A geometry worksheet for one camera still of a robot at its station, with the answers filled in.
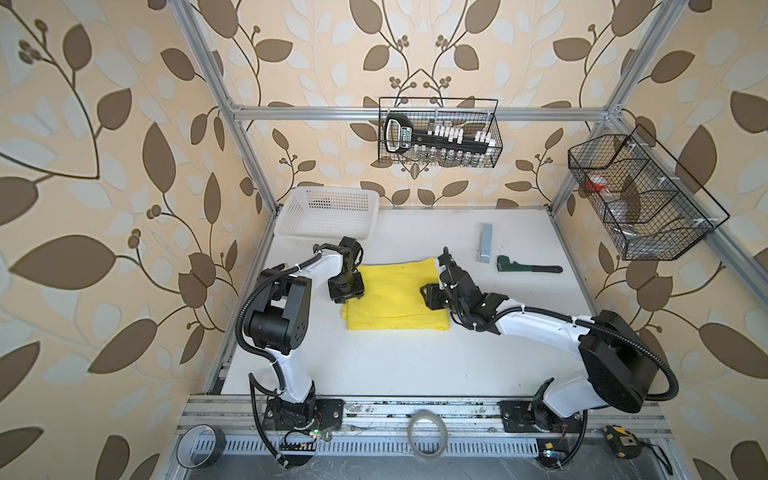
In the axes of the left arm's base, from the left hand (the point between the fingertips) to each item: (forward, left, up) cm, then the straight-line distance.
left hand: (358, 294), depth 94 cm
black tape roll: (-41, +34, -3) cm, 53 cm away
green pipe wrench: (+14, -49, -1) cm, 51 cm away
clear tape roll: (-32, -22, -3) cm, 39 cm away
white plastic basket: (+39, +17, -3) cm, 42 cm away
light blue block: (+21, -44, +1) cm, 49 cm away
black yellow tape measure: (-37, -67, +1) cm, 77 cm away
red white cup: (+20, -67, +31) cm, 76 cm away
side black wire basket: (+11, -76, +32) cm, 83 cm away
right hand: (-2, -22, +7) cm, 23 cm away
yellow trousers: (-1, -11, -1) cm, 11 cm away
